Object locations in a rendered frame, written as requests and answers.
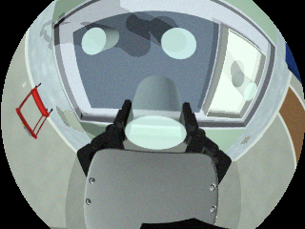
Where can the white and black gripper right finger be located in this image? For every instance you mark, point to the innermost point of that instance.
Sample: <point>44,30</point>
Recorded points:
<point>199,143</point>

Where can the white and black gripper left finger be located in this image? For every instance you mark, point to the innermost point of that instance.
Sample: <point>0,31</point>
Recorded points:
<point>113,137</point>

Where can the clear glass jar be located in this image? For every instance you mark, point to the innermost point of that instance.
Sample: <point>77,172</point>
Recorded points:
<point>244,85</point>
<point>97,40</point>
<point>178,43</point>
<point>156,119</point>

